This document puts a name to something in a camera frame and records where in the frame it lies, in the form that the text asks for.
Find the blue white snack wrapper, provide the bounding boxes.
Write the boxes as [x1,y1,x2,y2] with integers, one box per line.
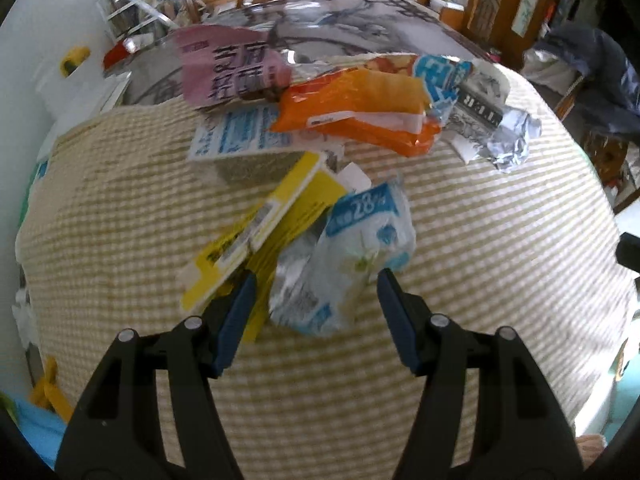
[370,52,476,121]

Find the crumpled silver blue wrapper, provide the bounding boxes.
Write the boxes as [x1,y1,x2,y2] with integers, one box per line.
[440,57,511,163]

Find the blue white leaflet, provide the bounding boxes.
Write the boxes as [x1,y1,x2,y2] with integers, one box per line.
[187,105,346,163]

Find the small wall picture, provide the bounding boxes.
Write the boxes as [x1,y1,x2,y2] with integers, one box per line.
[511,0,540,38]

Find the yellow box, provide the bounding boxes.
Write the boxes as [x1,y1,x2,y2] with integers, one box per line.
[181,152,371,343]

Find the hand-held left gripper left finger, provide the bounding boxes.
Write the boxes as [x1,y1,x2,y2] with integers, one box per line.
[54,270,258,480]

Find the carved wooden chair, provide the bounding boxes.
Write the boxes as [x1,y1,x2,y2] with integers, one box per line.
[555,75,636,186]

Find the orange snack wrapper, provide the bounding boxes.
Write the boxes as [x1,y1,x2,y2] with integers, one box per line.
[270,67,443,158]

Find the white metal rack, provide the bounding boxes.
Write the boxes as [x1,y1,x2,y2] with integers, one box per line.
[95,0,176,43]

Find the dark blue jacket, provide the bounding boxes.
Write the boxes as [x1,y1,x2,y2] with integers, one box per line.
[532,22,640,136]

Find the pink snack wrapper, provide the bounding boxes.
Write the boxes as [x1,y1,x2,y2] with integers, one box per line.
[170,25,293,111]

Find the beige checked table mat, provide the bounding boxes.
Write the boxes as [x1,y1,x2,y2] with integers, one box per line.
[15,65,621,480]

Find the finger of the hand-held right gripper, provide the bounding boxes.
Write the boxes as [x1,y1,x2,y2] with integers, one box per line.
[616,232,640,275]

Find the light blue plastic item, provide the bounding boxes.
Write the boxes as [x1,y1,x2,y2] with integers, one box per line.
[10,395,68,468]

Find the yellow plush toy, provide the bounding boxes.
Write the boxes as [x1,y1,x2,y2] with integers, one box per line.
[60,46,92,78]

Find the yellow stick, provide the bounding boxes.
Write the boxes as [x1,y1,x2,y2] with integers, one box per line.
[30,357,73,421]

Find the green board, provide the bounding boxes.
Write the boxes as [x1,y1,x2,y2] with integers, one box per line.
[17,157,51,231]

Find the crumpled white plastic bag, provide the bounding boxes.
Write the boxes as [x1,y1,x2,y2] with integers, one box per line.
[10,285,37,346]

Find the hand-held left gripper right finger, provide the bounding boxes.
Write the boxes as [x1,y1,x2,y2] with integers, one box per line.
[376,267,585,480]

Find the blue white plastic packet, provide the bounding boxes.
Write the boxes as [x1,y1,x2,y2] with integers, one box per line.
[268,180,417,336]

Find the crumpled white paper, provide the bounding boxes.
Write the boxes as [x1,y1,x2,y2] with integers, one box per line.
[482,110,543,175]

